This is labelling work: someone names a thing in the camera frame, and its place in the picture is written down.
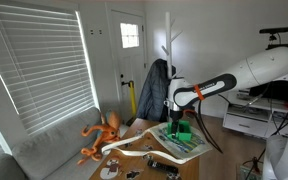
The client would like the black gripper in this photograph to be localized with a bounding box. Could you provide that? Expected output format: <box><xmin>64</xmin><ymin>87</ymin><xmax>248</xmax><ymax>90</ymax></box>
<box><xmin>169</xmin><ymin>110</ymin><xmax>185</xmax><ymax>137</ymax></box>

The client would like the green lunch box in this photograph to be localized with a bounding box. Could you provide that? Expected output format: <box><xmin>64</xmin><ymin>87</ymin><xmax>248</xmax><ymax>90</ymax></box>
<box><xmin>165</xmin><ymin>119</ymin><xmax>194</xmax><ymax>142</ymax></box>

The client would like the box on floor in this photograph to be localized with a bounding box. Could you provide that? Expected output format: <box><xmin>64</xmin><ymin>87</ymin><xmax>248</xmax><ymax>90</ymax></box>
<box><xmin>238</xmin><ymin>163</ymin><xmax>264</xmax><ymax>180</ymax></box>

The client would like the black remote control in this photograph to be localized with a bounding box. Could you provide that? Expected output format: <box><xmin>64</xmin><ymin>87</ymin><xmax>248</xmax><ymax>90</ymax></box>
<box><xmin>146</xmin><ymin>159</ymin><xmax>180</xmax><ymax>175</ymax></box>

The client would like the dark grey jacket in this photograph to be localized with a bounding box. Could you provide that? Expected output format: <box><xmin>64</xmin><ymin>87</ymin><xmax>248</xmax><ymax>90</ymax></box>
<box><xmin>136</xmin><ymin>58</ymin><xmax>180</xmax><ymax>123</ymax></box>

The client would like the wooden coffee table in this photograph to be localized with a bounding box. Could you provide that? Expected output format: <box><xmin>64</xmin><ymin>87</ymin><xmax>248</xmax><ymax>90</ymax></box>
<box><xmin>88</xmin><ymin>117</ymin><xmax>201</xmax><ymax>180</ymax></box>

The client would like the yellow stick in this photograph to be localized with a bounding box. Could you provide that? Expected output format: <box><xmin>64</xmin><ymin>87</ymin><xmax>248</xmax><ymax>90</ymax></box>
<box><xmin>128</xmin><ymin>80</ymin><xmax>138</xmax><ymax>118</ymax></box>

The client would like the small dark sticker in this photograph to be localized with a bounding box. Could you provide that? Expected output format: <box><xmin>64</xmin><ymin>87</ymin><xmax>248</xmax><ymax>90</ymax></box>
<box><xmin>126</xmin><ymin>169</ymin><xmax>142</xmax><ymax>180</ymax></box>

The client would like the white media cabinet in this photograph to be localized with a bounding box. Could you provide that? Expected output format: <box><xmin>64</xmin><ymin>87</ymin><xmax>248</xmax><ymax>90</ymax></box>
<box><xmin>222</xmin><ymin>91</ymin><xmax>288</xmax><ymax>139</ymax></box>

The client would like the orange octopus plush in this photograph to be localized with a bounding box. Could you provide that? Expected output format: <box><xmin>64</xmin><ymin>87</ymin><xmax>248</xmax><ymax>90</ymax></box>
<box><xmin>77</xmin><ymin>109</ymin><xmax>122</xmax><ymax>166</ymax></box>

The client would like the snowman sticker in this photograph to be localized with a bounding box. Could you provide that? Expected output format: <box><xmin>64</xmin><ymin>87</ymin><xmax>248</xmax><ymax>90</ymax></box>
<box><xmin>99</xmin><ymin>157</ymin><xmax>124</xmax><ymax>180</ymax></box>

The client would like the white door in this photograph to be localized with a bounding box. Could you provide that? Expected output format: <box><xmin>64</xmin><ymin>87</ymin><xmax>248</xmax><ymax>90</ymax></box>
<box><xmin>108</xmin><ymin>9</ymin><xmax>149</xmax><ymax>126</ymax></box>

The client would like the white coat rack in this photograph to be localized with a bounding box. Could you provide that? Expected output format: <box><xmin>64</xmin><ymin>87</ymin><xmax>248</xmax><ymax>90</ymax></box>
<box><xmin>160</xmin><ymin>11</ymin><xmax>184</xmax><ymax>123</ymax></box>

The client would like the grey sofa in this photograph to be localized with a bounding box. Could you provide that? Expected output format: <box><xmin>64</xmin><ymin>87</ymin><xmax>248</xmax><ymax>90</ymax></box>
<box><xmin>0</xmin><ymin>106</ymin><xmax>130</xmax><ymax>180</ymax></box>

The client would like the wide white window blind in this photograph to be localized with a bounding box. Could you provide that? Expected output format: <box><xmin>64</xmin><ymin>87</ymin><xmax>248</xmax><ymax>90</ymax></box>
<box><xmin>0</xmin><ymin>0</ymin><xmax>97</xmax><ymax>138</ymax></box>

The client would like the orange cable strap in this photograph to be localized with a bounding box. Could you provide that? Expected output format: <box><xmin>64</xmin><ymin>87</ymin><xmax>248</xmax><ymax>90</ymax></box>
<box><xmin>193</xmin><ymin>83</ymin><xmax>206</xmax><ymax>102</ymax></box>

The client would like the black door handle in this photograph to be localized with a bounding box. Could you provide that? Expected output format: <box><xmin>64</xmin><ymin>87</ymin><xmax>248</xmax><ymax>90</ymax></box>
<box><xmin>119</xmin><ymin>73</ymin><xmax>132</xmax><ymax>88</ymax></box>

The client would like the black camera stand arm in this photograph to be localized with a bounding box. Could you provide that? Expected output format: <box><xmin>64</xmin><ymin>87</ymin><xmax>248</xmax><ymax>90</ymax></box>
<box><xmin>265</xmin><ymin>33</ymin><xmax>288</xmax><ymax>51</ymax></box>

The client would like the black stereo camera bar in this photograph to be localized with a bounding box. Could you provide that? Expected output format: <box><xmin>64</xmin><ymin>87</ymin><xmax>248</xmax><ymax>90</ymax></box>
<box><xmin>259</xmin><ymin>26</ymin><xmax>288</xmax><ymax>35</ymax></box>

